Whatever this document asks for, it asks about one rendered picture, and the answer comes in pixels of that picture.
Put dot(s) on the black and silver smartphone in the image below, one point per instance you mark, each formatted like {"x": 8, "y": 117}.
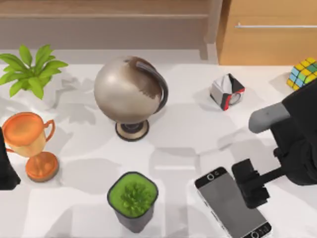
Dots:
{"x": 227, "y": 205}

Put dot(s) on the red white black box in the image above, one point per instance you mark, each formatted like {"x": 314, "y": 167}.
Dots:
{"x": 226, "y": 93}

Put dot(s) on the coloured puzzle cube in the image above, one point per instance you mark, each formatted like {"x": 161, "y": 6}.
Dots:
{"x": 303, "y": 73}

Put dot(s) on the green plant in dark pot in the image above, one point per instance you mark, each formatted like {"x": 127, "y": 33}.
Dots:
{"x": 132, "y": 193}

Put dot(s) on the wooden cupboard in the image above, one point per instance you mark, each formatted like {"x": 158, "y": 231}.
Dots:
{"x": 267, "y": 47}

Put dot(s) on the beige globe on stand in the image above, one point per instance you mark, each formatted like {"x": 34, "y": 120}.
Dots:
{"x": 123, "y": 86}

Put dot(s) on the wooden open shelves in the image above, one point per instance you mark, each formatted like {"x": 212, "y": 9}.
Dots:
{"x": 104, "y": 22}

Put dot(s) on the orange trophy cup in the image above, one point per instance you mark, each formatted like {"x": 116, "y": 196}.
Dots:
{"x": 24, "y": 134}

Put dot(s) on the green leafy plant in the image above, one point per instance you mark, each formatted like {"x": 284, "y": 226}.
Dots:
{"x": 32, "y": 74}

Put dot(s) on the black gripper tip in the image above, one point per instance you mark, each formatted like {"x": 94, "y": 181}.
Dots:
{"x": 6, "y": 168}

